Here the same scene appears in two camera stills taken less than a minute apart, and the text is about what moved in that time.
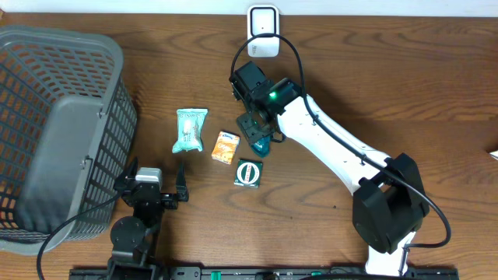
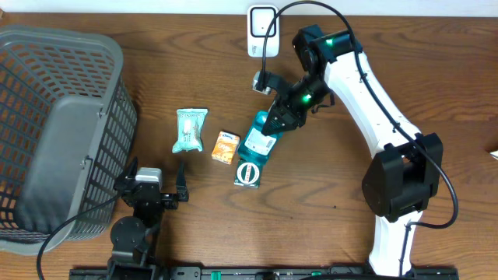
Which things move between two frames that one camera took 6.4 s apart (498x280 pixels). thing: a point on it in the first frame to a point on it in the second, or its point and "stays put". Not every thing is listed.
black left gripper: [169, 202] stays put
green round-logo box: [248, 173] stays put
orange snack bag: [494, 155] stays put
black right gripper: [249, 131] to [285, 113]
